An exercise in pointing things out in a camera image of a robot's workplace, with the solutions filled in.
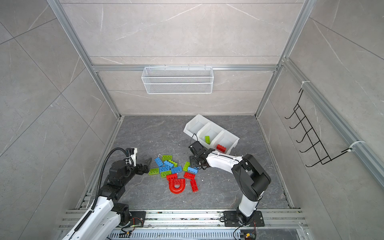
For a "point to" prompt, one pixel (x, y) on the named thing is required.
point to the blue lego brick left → (158, 161)
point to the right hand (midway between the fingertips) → (195, 160)
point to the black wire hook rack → (322, 154)
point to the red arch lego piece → (181, 181)
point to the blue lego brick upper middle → (167, 162)
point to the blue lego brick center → (176, 170)
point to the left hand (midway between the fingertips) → (143, 154)
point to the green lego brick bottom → (164, 174)
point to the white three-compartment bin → (210, 135)
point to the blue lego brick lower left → (164, 168)
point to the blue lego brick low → (194, 170)
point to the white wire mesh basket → (182, 80)
